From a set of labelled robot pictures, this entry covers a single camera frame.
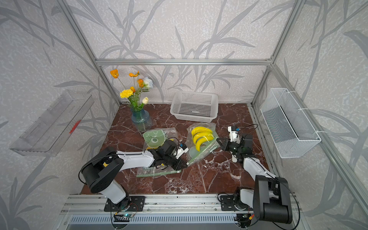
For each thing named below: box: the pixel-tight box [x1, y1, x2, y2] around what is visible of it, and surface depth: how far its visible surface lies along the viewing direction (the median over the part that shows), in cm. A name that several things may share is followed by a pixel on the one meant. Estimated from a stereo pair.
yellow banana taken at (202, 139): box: [195, 135, 215, 152], surface depth 97 cm
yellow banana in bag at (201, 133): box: [191, 126, 215, 141], surface depth 98 cm
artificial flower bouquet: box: [110, 69, 154, 113], surface depth 93 cm
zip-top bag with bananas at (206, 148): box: [185, 122, 221, 167], surface depth 95 cm
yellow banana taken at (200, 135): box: [192, 132, 214, 146], surface depth 98 cm
